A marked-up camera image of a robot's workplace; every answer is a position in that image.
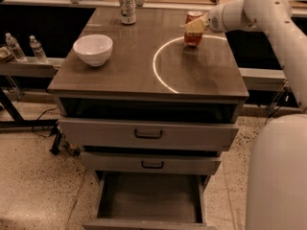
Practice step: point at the black table leg frame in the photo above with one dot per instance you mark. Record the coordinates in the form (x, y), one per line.
(19, 122)

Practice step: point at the red coke can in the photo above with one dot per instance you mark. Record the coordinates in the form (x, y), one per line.
(193, 36)

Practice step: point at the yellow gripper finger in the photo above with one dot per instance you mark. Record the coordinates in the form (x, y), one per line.
(195, 26)

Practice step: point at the white ceramic bowl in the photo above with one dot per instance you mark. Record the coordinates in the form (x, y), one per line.
(94, 49)

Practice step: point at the grey side shelf ledge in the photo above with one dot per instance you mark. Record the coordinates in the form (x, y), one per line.
(31, 68)

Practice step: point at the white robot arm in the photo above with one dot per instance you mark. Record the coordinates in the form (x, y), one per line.
(277, 174)

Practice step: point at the open bottom grey drawer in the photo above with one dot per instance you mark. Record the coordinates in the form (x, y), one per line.
(149, 201)

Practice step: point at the left clear water bottle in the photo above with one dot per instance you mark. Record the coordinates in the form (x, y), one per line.
(15, 47)

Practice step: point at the right clear water bottle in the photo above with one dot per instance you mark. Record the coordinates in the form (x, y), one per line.
(38, 50)

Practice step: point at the green white soda can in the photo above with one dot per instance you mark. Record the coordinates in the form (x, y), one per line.
(128, 14)

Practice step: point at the middle grey drawer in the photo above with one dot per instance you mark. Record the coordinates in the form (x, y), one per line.
(140, 163)

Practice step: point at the grey drawer cabinet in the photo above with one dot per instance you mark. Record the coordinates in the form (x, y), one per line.
(152, 76)

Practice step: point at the clear water bottle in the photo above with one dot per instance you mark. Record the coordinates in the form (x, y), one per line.
(15, 47)
(38, 50)

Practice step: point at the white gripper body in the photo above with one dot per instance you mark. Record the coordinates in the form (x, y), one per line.
(216, 21)

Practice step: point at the top grey drawer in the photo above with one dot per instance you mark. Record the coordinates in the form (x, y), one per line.
(148, 135)

